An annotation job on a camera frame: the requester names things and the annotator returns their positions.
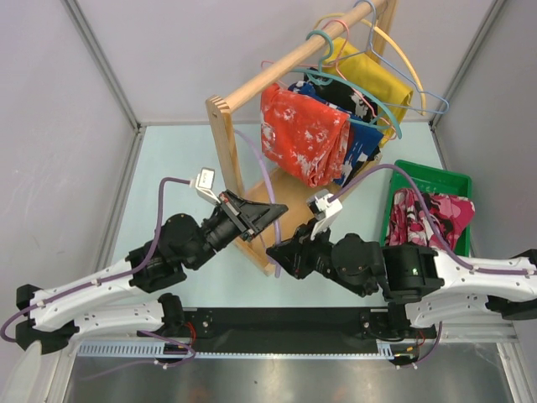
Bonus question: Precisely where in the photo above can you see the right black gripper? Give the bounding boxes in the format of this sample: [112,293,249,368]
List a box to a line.
[267,217,370,298]

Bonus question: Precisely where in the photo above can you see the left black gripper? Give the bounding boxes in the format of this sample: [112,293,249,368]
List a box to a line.
[186,190,288,270]

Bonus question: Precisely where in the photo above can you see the pink camouflage trousers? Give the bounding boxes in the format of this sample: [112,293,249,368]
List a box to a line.
[384,188,475,251]

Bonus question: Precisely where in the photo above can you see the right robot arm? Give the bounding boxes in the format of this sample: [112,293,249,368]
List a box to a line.
[267,220,536,337]

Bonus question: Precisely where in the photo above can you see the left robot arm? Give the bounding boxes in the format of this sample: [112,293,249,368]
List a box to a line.
[1,191,288,354]

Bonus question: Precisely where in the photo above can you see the orange white trousers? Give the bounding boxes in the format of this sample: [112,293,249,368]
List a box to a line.
[260,83,350,187]

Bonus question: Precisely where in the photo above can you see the blue patterned trousers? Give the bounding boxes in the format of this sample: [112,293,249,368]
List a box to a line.
[288,81,383,186]

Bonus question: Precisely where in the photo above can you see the black white trousers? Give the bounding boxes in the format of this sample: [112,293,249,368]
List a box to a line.
[304,73,378,123]

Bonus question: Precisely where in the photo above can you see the teal hanger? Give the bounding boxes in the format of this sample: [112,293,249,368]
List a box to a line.
[304,37,414,144]

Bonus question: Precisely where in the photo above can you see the pink hanger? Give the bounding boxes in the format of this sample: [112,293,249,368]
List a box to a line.
[260,18,391,129]

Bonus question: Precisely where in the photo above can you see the yellow trousers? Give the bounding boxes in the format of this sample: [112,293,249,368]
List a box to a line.
[322,37,414,123]

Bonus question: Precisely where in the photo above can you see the yellow hanger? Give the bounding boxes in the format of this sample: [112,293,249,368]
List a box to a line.
[313,13,427,116]

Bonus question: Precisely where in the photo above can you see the wooden clothes rack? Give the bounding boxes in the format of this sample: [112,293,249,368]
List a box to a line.
[206,1,398,275]

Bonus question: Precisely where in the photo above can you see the green plastic tray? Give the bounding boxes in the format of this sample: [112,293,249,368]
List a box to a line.
[379,160,472,244]

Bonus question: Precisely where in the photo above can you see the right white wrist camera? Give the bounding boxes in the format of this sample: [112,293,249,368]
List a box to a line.
[306,189,342,241]

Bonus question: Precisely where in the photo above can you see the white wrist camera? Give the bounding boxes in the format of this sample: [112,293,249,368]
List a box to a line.
[306,189,342,241]
[190,167,219,205]

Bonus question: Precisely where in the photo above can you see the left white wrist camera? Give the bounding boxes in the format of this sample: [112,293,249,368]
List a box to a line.
[190,167,219,205]

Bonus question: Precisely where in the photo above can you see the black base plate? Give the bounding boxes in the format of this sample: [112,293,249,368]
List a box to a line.
[155,307,437,353]

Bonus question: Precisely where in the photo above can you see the white cable duct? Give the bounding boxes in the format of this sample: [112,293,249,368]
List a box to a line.
[76,340,416,361]

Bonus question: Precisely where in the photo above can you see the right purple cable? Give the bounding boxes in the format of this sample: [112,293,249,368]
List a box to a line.
[329,163,537,276]

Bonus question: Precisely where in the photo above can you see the light blue wire hanger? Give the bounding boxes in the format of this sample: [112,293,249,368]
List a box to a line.
[323,12,450,120]

